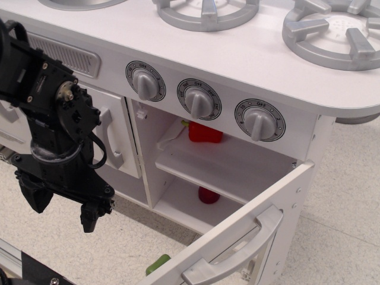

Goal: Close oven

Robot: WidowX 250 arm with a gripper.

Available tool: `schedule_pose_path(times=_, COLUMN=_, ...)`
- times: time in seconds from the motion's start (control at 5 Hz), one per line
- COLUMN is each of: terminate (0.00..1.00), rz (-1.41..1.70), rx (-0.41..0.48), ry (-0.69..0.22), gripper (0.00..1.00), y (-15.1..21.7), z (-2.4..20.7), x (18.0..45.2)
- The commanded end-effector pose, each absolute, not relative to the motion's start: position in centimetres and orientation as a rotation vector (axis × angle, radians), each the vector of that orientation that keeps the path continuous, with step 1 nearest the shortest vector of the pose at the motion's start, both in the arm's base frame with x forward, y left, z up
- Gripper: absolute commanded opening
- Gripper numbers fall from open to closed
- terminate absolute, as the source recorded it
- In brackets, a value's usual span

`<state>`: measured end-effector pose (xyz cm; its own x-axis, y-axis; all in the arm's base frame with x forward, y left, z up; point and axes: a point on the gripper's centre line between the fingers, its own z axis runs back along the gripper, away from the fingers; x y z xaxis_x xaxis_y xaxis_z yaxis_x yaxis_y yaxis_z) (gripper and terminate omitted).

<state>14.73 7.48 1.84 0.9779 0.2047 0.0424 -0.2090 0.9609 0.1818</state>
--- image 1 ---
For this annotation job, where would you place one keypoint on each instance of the white toy kitchen body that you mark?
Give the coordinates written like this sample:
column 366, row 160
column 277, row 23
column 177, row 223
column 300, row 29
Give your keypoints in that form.
column 251, row 61

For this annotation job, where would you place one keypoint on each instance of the grey stove burner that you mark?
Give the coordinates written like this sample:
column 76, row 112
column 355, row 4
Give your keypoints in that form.
column 342, row 35
column 209, row 19

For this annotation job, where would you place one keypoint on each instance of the grey right control knob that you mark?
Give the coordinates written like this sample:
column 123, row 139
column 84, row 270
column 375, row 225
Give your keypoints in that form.
column 260, row 120

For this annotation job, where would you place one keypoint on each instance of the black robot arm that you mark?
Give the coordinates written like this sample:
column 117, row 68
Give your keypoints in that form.
column 61, row 119

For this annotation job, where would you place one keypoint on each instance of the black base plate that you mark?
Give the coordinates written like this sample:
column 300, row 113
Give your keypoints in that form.
column 38, row 273

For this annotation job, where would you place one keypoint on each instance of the green toy pepper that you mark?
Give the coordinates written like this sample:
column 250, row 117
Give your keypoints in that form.
column 157, row 263

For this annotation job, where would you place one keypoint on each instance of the grey cabinet door handle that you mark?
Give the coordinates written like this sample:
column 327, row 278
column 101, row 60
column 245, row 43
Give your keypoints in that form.
column 104, row 132

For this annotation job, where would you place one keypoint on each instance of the white oven door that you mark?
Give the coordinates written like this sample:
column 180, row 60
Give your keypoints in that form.
column 262, row 229

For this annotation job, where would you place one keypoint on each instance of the grey far left handle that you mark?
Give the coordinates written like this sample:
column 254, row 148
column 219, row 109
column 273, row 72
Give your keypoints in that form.
column 9, row 114

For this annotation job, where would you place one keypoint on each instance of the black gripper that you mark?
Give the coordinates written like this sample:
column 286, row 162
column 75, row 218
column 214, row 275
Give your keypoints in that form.
column 70, row 174

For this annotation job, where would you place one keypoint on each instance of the red toy on lower shelf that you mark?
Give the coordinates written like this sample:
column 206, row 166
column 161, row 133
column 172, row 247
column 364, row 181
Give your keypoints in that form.
column 207, row 196

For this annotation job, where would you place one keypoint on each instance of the grey left control knob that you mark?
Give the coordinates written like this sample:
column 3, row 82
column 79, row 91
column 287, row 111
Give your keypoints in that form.
column 145, row 81

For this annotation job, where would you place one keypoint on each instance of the grey control knob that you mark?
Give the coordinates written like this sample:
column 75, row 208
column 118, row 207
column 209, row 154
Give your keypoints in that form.
column 260, row 120
column 145, row 81
column 199, row 99

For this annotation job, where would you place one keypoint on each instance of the grey right stove burner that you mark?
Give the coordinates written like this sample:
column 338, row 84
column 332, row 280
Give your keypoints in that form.
column 342, row 35

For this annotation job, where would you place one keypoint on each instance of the grey vent grille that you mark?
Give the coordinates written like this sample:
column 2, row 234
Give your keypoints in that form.
column 78, row 60

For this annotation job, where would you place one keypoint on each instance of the grey middle control knob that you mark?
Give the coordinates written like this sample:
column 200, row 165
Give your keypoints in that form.
column 199, row 99

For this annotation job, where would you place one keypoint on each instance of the aluminium frame rail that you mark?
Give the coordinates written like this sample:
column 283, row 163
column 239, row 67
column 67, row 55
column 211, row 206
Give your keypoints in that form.
column 11, row 259

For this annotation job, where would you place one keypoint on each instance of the red toy pepper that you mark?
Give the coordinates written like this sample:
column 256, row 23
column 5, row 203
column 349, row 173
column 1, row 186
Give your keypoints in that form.
column 202, row 134

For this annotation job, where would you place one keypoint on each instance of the white cabinet door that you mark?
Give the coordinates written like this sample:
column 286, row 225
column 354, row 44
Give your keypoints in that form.
column 121, row 128

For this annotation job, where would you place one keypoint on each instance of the grey left stove burner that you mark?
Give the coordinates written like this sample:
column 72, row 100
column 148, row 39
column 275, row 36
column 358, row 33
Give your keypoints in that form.
column 209, row 19

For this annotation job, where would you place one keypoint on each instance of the silver sink basin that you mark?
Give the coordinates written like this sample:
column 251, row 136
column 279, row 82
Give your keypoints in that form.
column 80, row 5

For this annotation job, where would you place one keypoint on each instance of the white oven shelf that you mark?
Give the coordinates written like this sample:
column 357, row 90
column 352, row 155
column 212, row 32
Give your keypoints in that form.
column 233, row 168

